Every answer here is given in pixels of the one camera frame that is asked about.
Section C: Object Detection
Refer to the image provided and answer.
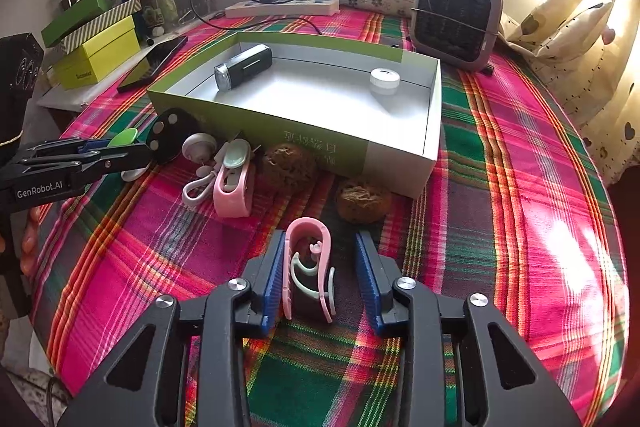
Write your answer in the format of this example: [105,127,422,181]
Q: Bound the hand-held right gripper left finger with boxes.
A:
[57,229,287,427]

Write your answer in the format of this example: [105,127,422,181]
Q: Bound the brown walnut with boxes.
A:
[335,179,392,224]
[260,143,318,192]

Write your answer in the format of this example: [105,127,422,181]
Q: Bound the black and silver flashlight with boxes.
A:
[214,44,274,94]

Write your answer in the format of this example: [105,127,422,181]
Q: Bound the striped box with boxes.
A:
[60,0,142,56]

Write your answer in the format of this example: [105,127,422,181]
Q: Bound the white power strip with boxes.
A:
[225,0,341,18]

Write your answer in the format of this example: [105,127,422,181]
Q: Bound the black oval dotted suction holder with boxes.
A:
[145,108,203,165]

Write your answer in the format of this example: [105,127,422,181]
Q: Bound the pink holder with mint oval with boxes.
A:
[212,142,257,219]

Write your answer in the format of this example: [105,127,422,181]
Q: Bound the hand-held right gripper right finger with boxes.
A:
[354,231,583,427]

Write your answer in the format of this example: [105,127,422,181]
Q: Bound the white suction cup hook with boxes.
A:
[181,133,218,165]

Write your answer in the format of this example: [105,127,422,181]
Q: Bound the green and white cardboard box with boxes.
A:
[146,32,443,200]

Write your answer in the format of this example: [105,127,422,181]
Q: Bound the white charging cable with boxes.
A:
[181,159,223,208]

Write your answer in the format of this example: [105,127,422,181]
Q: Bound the person's left hand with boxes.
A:
[17,207,41,280]

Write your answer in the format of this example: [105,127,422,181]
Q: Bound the green suction cup hook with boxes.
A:
[106,128,151,182]

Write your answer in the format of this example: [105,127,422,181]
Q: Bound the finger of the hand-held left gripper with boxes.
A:
[22,138,117,160]
[0,146,153,188]

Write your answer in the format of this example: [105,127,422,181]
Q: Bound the white round cap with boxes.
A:
[370,68,401,96]

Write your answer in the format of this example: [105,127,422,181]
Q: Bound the grey portable heater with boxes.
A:
[410,0,505,72]

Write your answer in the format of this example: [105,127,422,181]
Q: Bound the pink clip holder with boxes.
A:
[283,217,337,324]

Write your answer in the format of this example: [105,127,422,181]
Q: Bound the black smartphone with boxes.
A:
[117,35,189,94]

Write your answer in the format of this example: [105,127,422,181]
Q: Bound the yellow-green box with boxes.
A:
[52,15,142,91]

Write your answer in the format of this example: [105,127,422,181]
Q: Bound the plaid blanket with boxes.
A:
[30,7,628,427]

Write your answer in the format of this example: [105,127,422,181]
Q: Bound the cream heart print curtain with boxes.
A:
[500,0,640,188]

